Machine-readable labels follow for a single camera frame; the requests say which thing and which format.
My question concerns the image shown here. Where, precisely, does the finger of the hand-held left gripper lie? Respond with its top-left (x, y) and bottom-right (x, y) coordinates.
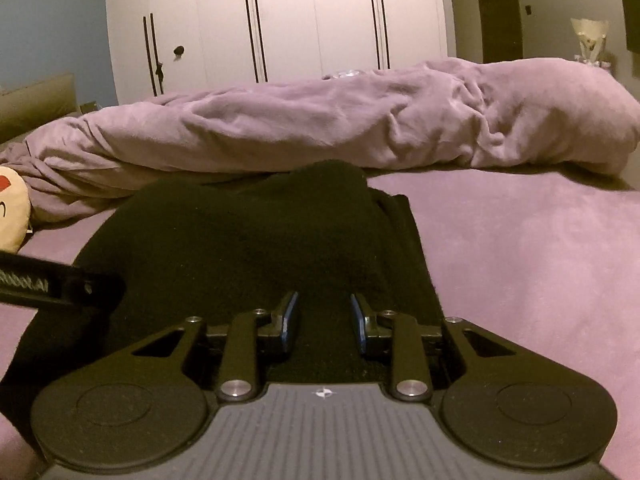
top-left (62, 264), bottom-right (127, 313)

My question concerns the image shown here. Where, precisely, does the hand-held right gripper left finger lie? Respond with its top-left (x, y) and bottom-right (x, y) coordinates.
top-left (132, 291), bottom-right (303, 403)

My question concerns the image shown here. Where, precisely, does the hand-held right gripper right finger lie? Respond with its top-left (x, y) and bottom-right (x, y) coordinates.
top-left (349, 292), bottom-right (507, 403)

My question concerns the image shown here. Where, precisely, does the black garment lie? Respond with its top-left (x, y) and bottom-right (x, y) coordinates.
top-left (0, 159), bottom-right (447, 457)

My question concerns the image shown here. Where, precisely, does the white round plush toy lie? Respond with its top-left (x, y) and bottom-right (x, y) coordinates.
top-left (0, 165), bottom-right (33, 254)

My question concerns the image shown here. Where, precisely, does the olive green headboard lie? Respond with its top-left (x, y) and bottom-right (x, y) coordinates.
top-left (0, 73), bottom-right (77, 147)

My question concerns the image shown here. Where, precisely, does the purple bed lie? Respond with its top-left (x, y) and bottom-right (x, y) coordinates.
top-left (0, 164), bottom-right (640, 480)

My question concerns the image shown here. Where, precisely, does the purple duvet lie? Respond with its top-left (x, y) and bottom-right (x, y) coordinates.
top-left (0, 57), bottom-right (640, 227)

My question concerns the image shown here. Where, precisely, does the white wardrobe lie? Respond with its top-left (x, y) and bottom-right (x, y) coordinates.
top-left (104, 0), bottom-right (449, 107)

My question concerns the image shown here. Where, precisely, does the dark door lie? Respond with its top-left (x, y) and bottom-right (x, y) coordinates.
top-left (474, 0), bottom-right (524, 65)

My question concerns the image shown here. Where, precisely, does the dark wall screen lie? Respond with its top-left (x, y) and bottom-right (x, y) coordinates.
top-left (617, 0), bottom-right (640, 52)

